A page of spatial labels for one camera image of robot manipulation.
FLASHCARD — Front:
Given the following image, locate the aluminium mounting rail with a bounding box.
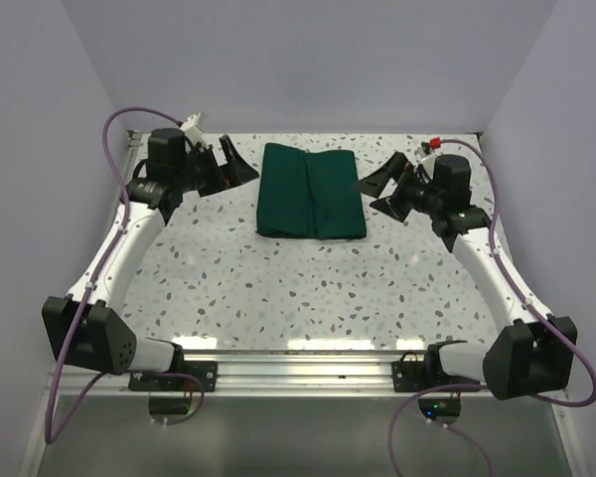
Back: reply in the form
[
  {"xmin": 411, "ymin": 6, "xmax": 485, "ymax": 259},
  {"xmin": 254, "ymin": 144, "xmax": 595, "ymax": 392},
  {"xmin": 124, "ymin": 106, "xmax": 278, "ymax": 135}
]
[{"xmin": 47, "ymin": 350, "xmax": 567, "ymax": 398}]

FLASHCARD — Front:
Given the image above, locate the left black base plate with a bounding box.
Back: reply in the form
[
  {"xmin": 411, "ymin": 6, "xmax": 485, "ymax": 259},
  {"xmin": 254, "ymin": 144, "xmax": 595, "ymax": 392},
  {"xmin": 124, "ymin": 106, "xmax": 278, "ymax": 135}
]
[{"xmin": 128, "ymin": 361, "xmax": 219, "ymax": 393}]

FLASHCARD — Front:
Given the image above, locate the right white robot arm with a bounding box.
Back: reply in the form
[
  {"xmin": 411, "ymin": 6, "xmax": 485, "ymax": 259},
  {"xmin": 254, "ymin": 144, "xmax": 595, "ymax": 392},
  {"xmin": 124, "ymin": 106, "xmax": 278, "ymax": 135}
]
[{"xmin": 355, "ymin": 152, "xmax": 577, "ymax": 399}]

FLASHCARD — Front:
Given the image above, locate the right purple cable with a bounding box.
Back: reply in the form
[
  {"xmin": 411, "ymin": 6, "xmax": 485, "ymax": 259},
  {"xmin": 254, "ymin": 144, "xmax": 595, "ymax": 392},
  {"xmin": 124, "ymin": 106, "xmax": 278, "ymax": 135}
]
[{"xmin": 387, "ymin": 138, "xmax": 596, "ymax": 477}]

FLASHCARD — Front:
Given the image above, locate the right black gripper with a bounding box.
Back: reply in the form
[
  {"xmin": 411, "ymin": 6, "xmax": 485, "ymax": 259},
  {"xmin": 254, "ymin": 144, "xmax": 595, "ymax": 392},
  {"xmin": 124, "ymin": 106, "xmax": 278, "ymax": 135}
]
[{"xmin": 352, "ymin": 152, "xmax": 443, "ymax": 224}]

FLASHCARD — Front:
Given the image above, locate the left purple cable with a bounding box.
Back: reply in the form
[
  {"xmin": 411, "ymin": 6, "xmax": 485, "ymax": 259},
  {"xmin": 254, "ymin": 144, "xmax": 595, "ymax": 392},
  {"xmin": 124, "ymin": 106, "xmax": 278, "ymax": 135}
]
[{"xmin": 43, "ymin": 106, "xmax": 206, "ymax": 445}]

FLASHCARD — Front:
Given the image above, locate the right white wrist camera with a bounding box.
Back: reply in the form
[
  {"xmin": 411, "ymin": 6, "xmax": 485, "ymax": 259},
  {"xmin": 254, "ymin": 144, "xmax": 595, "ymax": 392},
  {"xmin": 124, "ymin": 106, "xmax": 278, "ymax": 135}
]
[{"xmin": 415, "ymin": 137, "xmax": 441, "ymax": 178}]

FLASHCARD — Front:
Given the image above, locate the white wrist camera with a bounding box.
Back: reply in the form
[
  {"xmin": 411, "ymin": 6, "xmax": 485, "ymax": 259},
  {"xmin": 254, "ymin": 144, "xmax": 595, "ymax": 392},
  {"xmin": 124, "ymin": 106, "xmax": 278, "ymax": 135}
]
[
  {"xmin": 179, "ymin": 111, "xmax": 207, "ymax": 146},
  {"xmin": 415, "ymin": 137, "xmax": 441, "ymax": 178}
]

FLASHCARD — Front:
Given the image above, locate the green surgical drape cloth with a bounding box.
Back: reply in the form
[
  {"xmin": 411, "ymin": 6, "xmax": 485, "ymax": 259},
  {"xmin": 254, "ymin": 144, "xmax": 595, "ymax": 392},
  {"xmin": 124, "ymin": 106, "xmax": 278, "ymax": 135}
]
[{"xmin": 256, "ymin": 143, "xmax": 367, "ymax": 240}]

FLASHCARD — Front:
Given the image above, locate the purple cable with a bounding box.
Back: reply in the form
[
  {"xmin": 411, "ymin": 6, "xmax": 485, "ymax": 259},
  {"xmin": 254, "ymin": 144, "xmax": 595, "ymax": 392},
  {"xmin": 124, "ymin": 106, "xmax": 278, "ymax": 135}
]
[
  {"xmin": 387, "ymin": 138, "xmax": 596, "ymax": 477},
  {"xmin": 43, "ymin": 106, "xmax": 206, "ymax": 445}
]

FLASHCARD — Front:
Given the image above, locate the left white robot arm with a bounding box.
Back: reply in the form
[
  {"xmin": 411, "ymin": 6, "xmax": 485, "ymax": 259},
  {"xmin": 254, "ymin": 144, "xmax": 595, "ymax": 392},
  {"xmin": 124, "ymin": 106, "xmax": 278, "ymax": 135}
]
[{"xmin": 42, "ymin": 128, "xmax": 259, "ymax": 391}]

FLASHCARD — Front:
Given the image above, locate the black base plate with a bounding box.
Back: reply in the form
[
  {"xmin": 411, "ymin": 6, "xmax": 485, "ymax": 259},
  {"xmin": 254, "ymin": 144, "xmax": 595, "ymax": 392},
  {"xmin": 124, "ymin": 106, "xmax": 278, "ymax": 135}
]
[
  {"xmin": 390, "ymin": 351, "xmax": 478, "ymax": 393},
  {"xmin": 128, "ymin": 361, "xmax": 219, "ymax": 393}
]

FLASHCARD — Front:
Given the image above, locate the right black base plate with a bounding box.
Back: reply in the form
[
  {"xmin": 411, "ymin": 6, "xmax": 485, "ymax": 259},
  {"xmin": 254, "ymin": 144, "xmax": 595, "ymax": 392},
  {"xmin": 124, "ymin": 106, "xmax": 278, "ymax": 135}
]
[{"xmin": 390, "ymin": 351, "xmax": 478, "ymax": 393}]

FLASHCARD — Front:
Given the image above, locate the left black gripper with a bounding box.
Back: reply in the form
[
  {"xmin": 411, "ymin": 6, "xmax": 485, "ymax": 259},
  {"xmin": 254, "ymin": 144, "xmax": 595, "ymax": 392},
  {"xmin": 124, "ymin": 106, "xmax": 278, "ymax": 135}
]
[{"xmin": 174, "ymin": 136, "xmax": 258, "ymax": 197}]

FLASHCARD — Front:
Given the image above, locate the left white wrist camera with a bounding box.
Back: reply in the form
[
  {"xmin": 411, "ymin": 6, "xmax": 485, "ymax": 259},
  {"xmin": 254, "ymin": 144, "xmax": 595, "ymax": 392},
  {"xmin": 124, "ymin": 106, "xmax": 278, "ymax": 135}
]
[{"xmin": 179, "ymin": 111, "xmax": 207, "ymax": 146}]

